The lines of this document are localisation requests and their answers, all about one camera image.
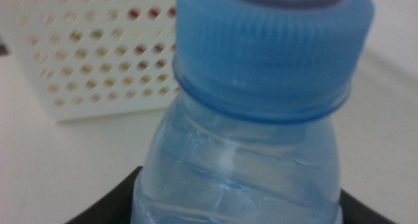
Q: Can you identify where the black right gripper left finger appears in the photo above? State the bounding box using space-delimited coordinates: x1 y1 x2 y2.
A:
65 166 144 224

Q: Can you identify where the clear water bottle blue cap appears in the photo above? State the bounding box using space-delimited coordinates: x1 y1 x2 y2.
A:
130 0 376 224

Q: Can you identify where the white perforated plastic basket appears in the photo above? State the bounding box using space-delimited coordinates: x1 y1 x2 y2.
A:
0 0 184 122

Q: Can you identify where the red soda can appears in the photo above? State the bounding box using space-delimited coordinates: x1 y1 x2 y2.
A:
127 7 178 55

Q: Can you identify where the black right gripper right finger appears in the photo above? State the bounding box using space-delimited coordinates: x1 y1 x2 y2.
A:
339 189 398 224

